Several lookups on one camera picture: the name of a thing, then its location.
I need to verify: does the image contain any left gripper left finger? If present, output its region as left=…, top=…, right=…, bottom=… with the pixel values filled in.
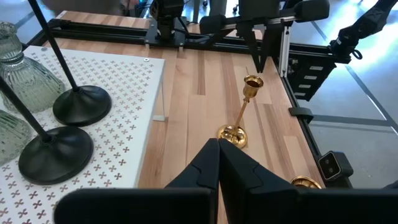
left=164, top=138, right=221, bottom=191

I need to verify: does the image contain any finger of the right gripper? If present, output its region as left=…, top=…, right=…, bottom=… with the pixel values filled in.
left=235, top=27, right=262, bottom=74
left=260, top=26, right=285, bottom=71

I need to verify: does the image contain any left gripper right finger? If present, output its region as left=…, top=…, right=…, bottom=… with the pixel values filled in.
left=218, top=138, right=300, bottom=224

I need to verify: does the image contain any gold candlestick holder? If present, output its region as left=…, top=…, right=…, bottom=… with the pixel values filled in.
left=216, top=75, right=265, bottom=150
left=290, top=175, right=323, bottom=190

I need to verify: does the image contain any black candlestick holder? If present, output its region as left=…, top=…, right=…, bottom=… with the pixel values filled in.
left=27, top=0, right=113, bottom=128
left=0, top=76, right=95, bottom=186

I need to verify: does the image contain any ribbed glass candle holder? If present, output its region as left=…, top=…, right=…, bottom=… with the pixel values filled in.
left=0, top=108, right=34, bottom=167
left=0, top=21, right=67, bottom=114

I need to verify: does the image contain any white perforated metal shelf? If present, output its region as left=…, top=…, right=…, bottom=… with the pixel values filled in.
left=0, top=45, right=167, bottom=224

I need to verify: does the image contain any silver aluminium extrusion post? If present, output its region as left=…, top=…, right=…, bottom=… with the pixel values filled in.
left=277, top=26, right=292, bottom=78

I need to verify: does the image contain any black clamp bracket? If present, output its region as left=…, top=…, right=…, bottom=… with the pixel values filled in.
left=288, top=106, right=315, bottom=124

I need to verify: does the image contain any black depth camera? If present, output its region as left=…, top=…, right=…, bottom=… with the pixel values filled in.
left=317, top=150, right=354, bottom=189

